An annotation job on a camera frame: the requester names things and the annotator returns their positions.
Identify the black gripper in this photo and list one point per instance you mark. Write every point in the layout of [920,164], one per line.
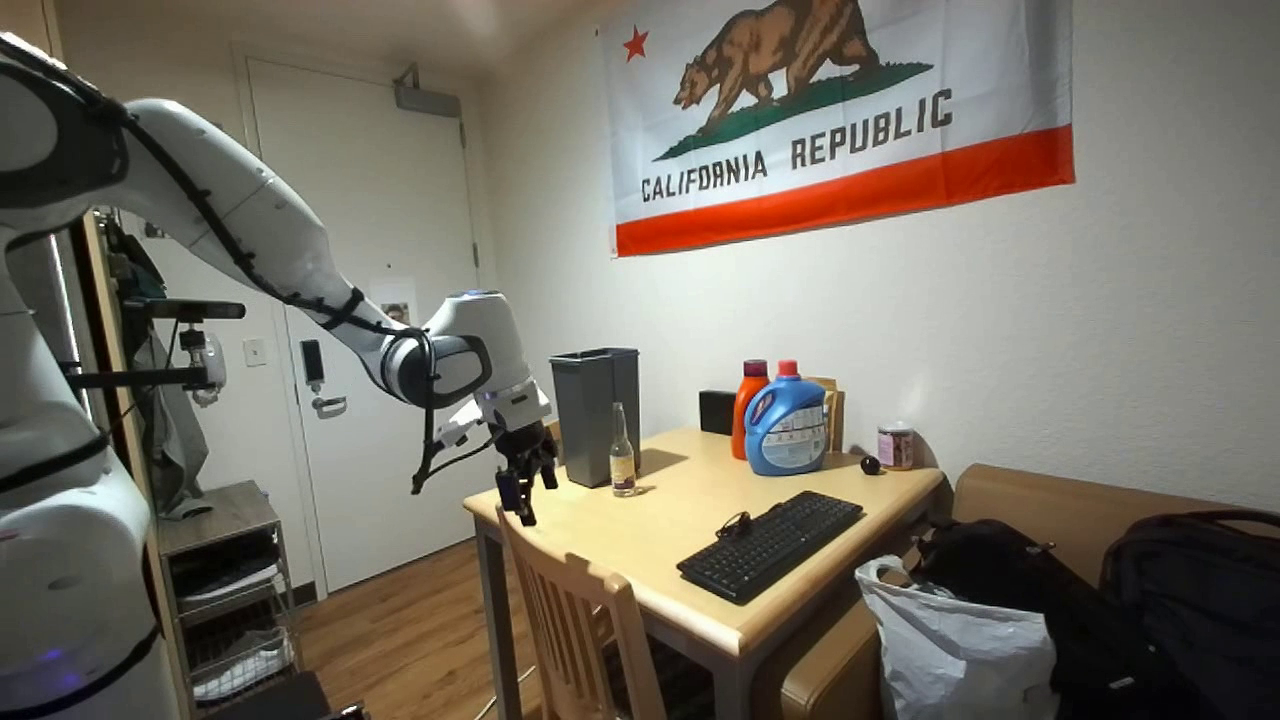
[526,462]

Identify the light wooden chair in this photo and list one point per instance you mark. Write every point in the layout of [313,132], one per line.
[575,627]

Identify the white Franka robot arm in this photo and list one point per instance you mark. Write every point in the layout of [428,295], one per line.
[242,221]

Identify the clear glass bottle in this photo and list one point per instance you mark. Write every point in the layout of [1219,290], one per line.
[620,462]

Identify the gray trash bin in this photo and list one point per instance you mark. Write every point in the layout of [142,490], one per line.
[594,413]

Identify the light wooden table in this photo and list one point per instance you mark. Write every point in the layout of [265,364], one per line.
[667,522]

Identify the small black keyboard-side object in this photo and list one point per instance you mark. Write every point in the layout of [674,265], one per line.
[734,528]

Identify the small black box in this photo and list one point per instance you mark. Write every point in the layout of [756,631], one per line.
[716,410]

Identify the orange detergent bottle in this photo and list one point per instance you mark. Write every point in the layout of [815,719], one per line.
[747,404]

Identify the black computer keyboard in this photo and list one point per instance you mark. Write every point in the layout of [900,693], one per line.
[773,546]

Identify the blue detergent bottle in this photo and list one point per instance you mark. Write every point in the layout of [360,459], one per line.
[784,425]

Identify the white room door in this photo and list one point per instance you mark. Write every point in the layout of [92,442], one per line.
[366,243]

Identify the gray shelf unit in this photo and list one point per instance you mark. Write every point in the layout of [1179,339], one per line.
[224,603]

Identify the brown cardboard box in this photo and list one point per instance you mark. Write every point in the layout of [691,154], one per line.
[833,416]

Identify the small black round object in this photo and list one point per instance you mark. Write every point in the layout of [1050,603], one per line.
[867,462]

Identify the gray hanging garment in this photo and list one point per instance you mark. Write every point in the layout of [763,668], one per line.
[166,442]

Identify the gray door closer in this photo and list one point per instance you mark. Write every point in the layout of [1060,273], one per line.
[425,97]

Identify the white plastic bag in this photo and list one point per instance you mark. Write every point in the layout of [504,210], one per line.
[952,652]

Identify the California Republic flag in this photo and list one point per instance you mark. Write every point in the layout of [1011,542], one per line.
[854,120]

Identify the black backpack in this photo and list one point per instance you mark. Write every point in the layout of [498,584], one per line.
[1024,584]

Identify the brown sofa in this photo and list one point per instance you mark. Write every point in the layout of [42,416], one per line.
[1043,514]

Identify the large black bag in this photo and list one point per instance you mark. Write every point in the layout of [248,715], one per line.
[1203,613]

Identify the white light switch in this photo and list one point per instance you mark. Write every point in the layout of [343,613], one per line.
[255,352]

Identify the black camera on stand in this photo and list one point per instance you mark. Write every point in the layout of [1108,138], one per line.
[192,310]

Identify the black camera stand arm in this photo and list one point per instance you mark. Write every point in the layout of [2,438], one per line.
[142,377]

